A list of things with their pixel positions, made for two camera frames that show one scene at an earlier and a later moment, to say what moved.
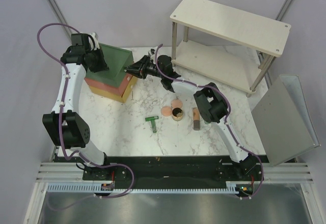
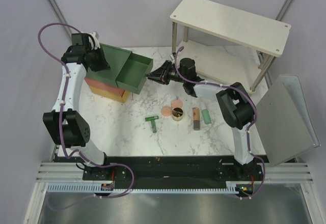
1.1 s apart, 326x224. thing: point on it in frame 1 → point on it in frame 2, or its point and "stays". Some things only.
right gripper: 141,64 → 163,71
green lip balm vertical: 153,124 stays
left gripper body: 97,60 stays
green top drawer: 119,59 → 133,75
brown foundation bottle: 196,118 stays
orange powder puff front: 166,111 stays
